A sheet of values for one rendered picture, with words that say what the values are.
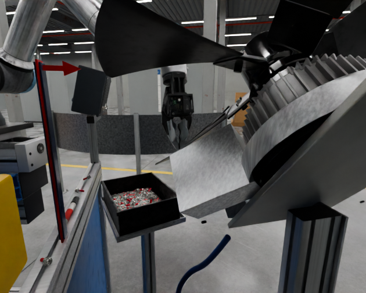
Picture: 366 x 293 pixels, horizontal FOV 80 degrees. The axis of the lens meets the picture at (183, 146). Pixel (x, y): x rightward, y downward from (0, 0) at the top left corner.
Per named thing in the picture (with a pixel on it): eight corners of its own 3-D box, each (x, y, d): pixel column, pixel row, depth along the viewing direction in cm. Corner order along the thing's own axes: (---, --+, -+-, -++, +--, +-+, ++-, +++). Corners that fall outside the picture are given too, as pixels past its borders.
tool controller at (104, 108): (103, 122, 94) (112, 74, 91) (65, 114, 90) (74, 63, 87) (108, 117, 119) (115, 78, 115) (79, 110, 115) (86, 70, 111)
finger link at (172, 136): (171, 150, 59) (169, 116, 60) (168, 151, 65) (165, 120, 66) (183, 149, 60) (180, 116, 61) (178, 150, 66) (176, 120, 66)
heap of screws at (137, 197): (175, 217, 59) (175, 207, 59) (122, 233, 53) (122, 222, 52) (150, 191, 76) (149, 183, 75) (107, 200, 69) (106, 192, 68)
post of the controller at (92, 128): (98, 163, 92) (93, 115, 88) (90, 163, 91) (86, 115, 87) (99, 161, 95) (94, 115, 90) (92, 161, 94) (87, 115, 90)
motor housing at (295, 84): (341, 185, 46) (308, 136, 53) (472, 100, 28) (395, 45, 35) (240, 197, 40) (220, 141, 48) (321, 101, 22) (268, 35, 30)
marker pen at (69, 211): (64, 225, 45) (79, 195, 59) (56, 225, 45) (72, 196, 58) (64, 231, 46) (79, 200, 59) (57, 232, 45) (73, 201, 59)
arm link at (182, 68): (159, 68, 68) (185, 69, 69) (160, 83, 67) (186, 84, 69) (162, 57, 60) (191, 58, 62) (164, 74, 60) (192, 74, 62)
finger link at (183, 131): (182, 149, 60) (180, 116, 61) (178, 150, 66) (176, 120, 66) (193, 149, 61) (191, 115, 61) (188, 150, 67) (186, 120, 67)
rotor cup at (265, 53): (338, 82, 43) (305, 46, 51) (308, 42, 34) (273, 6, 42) (275, 126, 51) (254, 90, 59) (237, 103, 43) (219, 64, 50)
